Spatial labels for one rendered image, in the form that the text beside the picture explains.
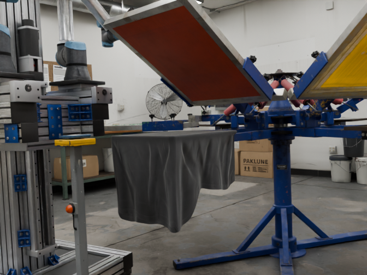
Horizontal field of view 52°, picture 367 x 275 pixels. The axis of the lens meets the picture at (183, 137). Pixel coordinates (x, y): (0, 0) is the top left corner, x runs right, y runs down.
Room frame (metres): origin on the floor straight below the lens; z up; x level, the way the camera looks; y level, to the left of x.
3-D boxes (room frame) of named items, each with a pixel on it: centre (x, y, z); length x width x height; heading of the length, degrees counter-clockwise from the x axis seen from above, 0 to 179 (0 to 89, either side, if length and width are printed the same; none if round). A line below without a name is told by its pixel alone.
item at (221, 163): (1.80, -0.11, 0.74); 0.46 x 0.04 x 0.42; 137
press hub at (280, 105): (2.76, -0.72, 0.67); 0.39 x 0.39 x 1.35
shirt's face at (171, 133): (1.94, 0.05, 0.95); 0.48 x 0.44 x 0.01; 137
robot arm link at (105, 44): (2.43, 0.45, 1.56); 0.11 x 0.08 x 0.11; 36
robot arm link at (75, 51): (2.19, 0.60, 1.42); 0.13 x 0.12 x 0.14; 36
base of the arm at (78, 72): (2.18, 0.60, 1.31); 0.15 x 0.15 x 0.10
